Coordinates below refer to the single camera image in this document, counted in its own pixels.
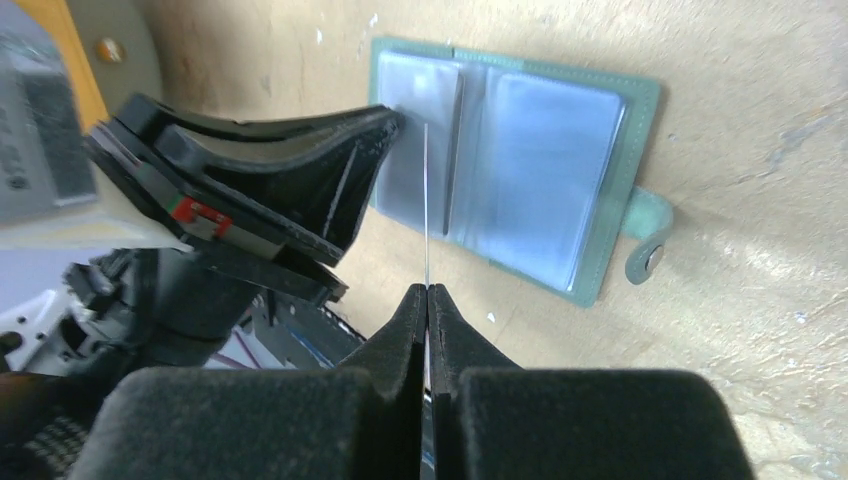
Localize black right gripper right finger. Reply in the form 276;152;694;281
427;284;753;479

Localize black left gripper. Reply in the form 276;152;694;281
1;93;403;398

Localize teal card holder wallet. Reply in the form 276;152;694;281
369;37;674;307

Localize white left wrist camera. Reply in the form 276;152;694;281
1;1;181;250

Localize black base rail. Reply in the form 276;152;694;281
249;291;366;370

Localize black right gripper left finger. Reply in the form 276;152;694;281
71;284;427;479

